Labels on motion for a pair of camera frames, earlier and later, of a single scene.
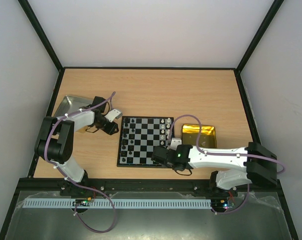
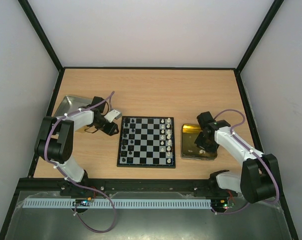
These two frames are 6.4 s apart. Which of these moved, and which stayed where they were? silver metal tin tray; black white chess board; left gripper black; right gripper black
Moved: right gripper black
Stayed: left gripper black; black white chess board; silver metal tin tray
